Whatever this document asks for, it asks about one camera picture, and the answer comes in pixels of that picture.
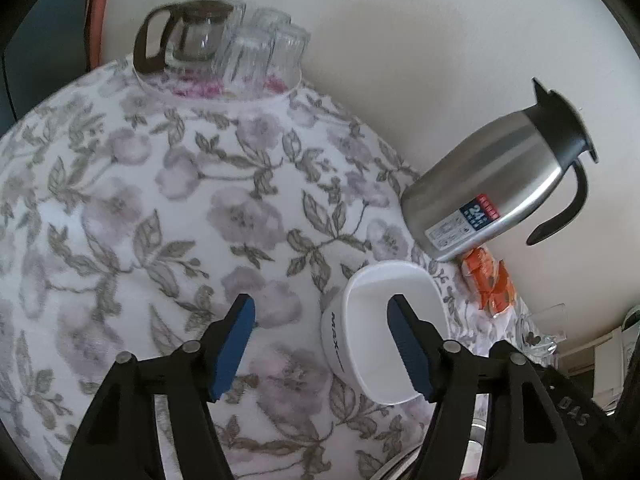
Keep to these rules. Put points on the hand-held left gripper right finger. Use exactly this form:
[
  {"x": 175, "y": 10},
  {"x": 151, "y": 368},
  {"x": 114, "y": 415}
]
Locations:
[{"x": 407, "y": 345}]

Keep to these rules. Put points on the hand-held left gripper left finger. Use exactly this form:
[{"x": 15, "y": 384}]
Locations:
[{"x": 232, "y": 350}]

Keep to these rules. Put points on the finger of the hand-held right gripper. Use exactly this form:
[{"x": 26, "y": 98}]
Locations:
[{"x": 595, "y": 435}]

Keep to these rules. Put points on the white square bowl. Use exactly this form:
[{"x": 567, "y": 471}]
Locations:
[{"x": 370, "y": 340}]

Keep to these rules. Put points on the orange snack packets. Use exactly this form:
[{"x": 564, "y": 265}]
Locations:
[{"x": 492, "y": 280}]

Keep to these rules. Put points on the clear glass cup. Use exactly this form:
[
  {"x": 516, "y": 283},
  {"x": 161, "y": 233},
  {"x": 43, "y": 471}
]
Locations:
[{"x": 542, "y": 332}]

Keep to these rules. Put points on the floral tablecloth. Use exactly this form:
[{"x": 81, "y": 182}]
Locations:
[{"x": 150, "y": 210}]

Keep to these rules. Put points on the stainless steel thermos jug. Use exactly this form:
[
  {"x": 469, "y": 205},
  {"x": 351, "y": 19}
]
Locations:
[{"x": 475, "y": 175}]

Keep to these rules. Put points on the clear round tray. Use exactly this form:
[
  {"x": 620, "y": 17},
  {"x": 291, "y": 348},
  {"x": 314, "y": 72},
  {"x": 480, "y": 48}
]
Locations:
[{"x": 200, "y": 91}]

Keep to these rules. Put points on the ribbed glass tumbler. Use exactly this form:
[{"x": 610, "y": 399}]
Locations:
[
  {"x": 270, "y": 19},
  {"x": 290, "y": 52},
  {"x": 236, "y": 12},
  {"x": 245, "y": 60}
]

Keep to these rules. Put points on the red-brown frame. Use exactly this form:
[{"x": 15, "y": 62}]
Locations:
[{"x": 97, "y": 10}]

